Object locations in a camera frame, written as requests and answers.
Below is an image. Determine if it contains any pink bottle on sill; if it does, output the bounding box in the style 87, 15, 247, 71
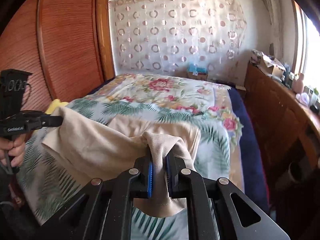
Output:
292, 73, 304, 94

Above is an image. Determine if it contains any open cardboard box on cabinet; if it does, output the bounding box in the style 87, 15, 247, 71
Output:
258, 54, 285, 78

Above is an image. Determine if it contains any sheer circle pattern curtain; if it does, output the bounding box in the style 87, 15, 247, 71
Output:
110, 0, 247, 82

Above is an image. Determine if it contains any palm leaf print blanket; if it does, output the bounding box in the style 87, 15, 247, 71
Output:
17, 99, 244, 239

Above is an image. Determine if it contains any person's left hand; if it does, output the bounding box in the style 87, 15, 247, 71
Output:
0, 134, 26, 167

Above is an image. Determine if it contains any beige printed t-shirt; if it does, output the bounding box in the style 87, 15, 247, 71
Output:
42, 107, 201, 218

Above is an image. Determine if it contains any window with wooden frame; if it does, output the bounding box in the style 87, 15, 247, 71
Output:
292, 0, 319, 90

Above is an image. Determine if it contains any wooden louvered wardrobe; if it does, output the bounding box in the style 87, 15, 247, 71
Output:
1, 0, 115, 111

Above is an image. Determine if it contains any wooden low cabinet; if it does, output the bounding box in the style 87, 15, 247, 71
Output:
244, 63, 319, 179

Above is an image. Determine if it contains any yellow Pikachu plush toy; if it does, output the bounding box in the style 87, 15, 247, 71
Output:
45, 99, 69, 115

